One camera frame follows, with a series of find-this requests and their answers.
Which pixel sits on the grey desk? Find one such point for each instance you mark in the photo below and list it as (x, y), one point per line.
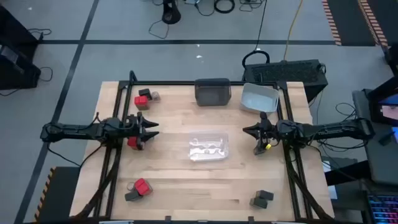
(382, 161)

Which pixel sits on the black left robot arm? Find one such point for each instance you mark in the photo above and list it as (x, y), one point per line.
(77, 130)

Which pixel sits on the white plastic bin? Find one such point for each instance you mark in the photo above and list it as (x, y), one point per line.
(258, 99)

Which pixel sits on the black stand base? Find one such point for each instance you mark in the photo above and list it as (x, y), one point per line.
(171, 14)

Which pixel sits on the black hazard-striped floor mat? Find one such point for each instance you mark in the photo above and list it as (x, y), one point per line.
(351, 21)
(387, 15)
(62, 196)

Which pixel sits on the backlit keyboard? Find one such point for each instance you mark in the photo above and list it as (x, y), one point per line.
(384, 208)

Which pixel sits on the clear plastic bin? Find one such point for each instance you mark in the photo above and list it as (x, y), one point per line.
(208, 146)

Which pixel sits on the black equipment case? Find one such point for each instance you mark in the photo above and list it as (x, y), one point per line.
(15, 28)
(18, 71)

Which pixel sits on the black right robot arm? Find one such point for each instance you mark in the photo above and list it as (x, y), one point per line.
(326, 129)

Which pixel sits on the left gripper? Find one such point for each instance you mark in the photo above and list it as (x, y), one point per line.
(135, 129)

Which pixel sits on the black computer monitor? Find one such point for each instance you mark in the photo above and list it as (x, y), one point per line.
(374, 105)

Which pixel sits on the red-lidded spice tin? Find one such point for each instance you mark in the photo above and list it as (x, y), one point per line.
(132, 142)
(140, 101)
(143, 186)

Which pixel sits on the dark grey plastic bin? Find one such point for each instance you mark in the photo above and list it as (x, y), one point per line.
(213, 93)

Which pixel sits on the black perforated computer tower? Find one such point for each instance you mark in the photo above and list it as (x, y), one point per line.
(286, 73)

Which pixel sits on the small black desk device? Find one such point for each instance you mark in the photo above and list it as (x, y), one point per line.
(386, 139)

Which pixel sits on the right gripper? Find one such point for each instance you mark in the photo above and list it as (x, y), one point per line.
(270, 130)

